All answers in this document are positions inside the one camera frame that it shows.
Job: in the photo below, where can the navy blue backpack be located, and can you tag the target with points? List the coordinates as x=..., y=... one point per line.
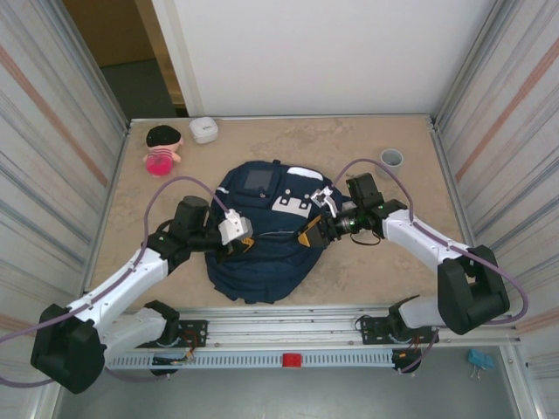
x=262, y=270

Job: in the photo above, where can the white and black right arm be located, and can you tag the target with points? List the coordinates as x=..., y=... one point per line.
x=476, y=297

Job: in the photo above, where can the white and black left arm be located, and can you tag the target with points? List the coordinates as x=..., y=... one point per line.
x=118, y=283

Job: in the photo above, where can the grey plastic cup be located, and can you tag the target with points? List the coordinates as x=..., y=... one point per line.
x=393, y=157

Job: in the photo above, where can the pink plush doll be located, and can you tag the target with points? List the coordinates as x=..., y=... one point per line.
x=159, y=153

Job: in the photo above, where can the white rounded plastic box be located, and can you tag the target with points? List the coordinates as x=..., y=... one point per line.
x=203, y=130

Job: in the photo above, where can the red button block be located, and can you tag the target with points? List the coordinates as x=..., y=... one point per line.
x=291, y=360

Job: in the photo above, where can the blue binder clip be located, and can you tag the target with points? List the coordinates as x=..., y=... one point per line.
x=479, y=359

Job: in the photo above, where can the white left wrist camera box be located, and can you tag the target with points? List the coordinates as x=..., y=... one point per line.
x=233, y=227

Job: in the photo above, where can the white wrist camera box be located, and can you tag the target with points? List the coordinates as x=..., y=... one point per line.
x=323, y=198
x=233, y=227

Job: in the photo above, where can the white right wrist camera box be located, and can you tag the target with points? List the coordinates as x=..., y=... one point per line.
x=323, y=198

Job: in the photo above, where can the aluminium mounting rail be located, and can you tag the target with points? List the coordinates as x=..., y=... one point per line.
x=284, y=325

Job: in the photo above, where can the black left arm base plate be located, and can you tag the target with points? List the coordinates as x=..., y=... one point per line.
x=194, y=331

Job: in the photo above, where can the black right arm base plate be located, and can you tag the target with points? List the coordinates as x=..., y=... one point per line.
x=371, y=331

